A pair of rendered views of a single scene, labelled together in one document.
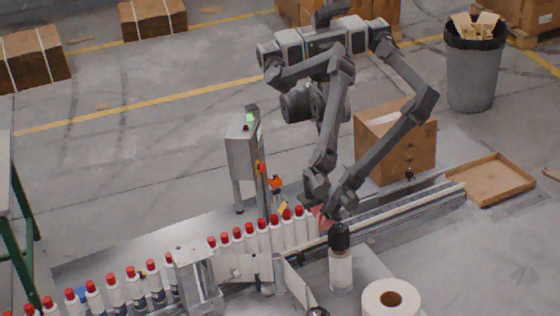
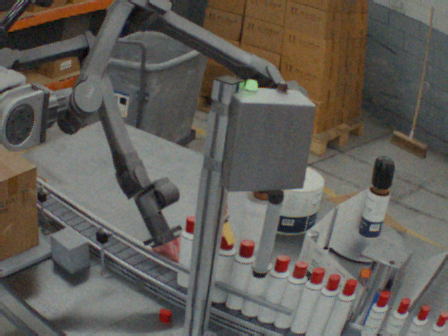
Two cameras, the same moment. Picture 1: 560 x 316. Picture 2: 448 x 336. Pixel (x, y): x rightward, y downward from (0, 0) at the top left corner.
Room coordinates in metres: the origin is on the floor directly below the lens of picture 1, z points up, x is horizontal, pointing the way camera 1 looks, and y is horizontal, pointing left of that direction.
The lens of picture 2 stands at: (3.11, 1.30, 1.95)
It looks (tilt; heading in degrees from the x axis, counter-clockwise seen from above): 23 degrees down; 234
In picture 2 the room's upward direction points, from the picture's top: 8 degrees clockwise
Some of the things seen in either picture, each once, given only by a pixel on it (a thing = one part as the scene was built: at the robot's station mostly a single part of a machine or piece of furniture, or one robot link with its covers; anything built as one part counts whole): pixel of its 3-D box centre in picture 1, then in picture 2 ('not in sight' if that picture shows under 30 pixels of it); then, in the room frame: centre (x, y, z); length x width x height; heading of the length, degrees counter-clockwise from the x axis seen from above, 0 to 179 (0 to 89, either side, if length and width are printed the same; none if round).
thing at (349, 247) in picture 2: not in sight; (366, 240); (1.49, -0.06, 0.89); 0.31 x 0.31 x 0.01
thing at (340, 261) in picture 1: (339, 257); (261, 208); (1.88, -0.18, 1.03); 0.09 x 0.09 x 0.30
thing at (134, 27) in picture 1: (152, 16); not in sight; (6.52, 1.11, 0.11); 0.65 x 0.54 x 0.22; 101
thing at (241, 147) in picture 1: (245, 146); (265, 137); (2.15, 0.12, 1.38); 0.17 x 0.10 x 0.19; 166
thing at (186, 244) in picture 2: (312, 222); (189, 253); (2.14, -0.10, 0.98); 0.05 x 0.05 x 0.20
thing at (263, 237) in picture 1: (263, 239); (258, 284); (2.07, 0.10, 0.98); 0.05 x 0.05 x 0.20
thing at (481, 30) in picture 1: (477, 37); not in sight; (4.55, -1.53, 0.50); 0.42 x 0.41 x 0.28; 104
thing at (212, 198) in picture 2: (260, 178); (208, 229); (2.23, 0.08, 1.16); 0.04 x 0.04 x 0.67; 21
